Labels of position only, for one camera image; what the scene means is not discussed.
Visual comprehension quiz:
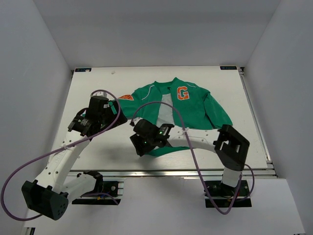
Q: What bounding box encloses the green zip-up jacket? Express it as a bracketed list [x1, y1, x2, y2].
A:
[110, 77, 233, 157]

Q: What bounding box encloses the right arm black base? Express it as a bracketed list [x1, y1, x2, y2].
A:
[205, 180, 252, 209]

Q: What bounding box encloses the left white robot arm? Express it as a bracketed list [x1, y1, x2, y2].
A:
[22, 95, 127, 220]

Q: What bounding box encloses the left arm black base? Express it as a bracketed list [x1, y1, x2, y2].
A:
[71, 170, 124, 206]

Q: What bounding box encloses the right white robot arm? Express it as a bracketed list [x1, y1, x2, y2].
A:
[130, 118, 250, 195]

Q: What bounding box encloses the left blue corner label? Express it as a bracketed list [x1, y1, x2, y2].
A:
[74, 68, 91, 72]

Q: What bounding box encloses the blue corner label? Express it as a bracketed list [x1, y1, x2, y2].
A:
[220, 66, 237, 70]
[74, 68, 91, 72]

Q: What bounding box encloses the right blue corner label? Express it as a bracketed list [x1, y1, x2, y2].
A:
[220, 66, 237, 70]

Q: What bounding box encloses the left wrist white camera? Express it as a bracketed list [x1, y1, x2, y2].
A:
[93, 91, 110, 108]

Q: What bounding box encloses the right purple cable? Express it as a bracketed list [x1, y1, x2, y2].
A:
[131, 101, 256, 215]

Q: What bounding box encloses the purple cable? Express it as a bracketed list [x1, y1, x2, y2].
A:
[0, 90, 122, 222]
[131, 101, 256, 215]

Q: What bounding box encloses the aluminium table front rail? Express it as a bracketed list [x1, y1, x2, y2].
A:
[68, 169, 276, 177]

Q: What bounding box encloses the aluminium table rail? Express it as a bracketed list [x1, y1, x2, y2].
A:
[68, 169, 276, 177]
[238, 67, 277, 177]

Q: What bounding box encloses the aluminium table right rail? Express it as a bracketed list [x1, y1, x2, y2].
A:
[238, 67, 277, 177]

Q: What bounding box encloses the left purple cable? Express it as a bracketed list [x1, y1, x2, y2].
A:
[0, 90, 122, 222]

